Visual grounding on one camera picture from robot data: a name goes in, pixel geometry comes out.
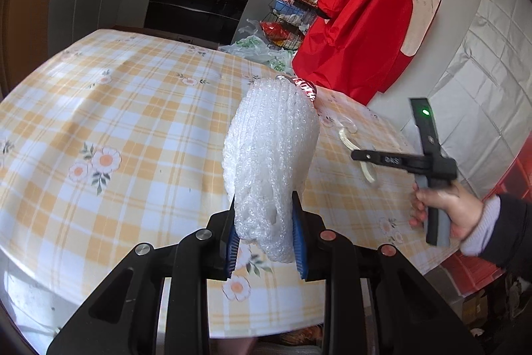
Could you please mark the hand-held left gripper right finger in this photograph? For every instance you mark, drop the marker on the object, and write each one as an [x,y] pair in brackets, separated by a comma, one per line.
[298,247]

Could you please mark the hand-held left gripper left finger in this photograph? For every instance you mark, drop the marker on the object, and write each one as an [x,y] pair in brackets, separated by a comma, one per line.
[232,251]

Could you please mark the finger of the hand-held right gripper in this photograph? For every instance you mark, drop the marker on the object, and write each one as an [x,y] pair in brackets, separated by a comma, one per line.
[386,159]

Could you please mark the bubble wrap bag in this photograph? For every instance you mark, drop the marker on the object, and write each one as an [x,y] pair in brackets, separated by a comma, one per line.
[270,151]

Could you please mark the red foil wrapper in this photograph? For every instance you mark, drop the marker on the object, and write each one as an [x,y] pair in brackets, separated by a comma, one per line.
[305,89]

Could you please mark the person's right forearm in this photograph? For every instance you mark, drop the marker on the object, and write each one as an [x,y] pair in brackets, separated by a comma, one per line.
[507,230]

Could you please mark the person's right hand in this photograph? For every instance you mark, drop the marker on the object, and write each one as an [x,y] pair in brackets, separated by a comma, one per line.
[461,209]

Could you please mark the clear plastic strip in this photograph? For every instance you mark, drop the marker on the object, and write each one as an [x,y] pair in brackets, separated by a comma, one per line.
[345,138]

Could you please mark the white quilted cover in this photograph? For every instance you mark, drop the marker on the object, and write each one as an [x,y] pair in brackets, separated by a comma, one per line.
[478,47]

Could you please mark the cardboard box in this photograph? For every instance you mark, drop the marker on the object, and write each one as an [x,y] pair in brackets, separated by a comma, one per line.
[476,307]

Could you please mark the red apron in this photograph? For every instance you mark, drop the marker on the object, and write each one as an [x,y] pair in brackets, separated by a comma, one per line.
[365,14]

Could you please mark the red snack bag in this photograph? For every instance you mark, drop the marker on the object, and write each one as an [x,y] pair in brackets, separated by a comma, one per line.
[274,31]

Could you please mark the green white plastic bag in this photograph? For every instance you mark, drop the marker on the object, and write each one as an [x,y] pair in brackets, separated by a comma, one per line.
[253,47]

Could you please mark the yellow checked tablecloth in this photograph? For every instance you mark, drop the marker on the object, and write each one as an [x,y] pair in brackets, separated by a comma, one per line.
[124,109]

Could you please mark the black oven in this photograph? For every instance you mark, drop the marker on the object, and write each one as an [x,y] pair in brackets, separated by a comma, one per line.
[195,5]

